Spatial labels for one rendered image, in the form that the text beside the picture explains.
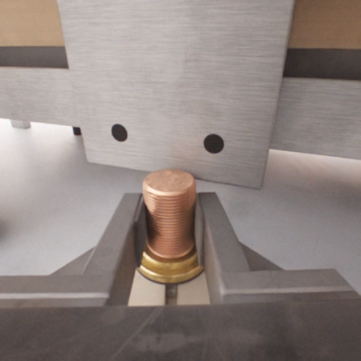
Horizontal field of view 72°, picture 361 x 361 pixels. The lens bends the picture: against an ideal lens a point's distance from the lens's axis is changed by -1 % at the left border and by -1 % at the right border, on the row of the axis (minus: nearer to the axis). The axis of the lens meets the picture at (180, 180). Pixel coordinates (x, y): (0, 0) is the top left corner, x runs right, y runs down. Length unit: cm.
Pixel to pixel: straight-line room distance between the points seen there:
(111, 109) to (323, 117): 14
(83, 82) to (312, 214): 30
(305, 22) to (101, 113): 16
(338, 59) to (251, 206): 20
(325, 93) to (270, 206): 20
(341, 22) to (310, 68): 3
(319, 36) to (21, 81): 25
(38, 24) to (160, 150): 21
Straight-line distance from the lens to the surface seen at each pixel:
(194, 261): 16
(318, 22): 23
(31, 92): 28
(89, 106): 17
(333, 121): 20
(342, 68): 24
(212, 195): 15
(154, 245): 16
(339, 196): 42
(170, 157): 16
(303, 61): 23
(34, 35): 33
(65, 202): 38
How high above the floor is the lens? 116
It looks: 29 degrees up
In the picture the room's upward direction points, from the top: 180 degrees counter-clockwise
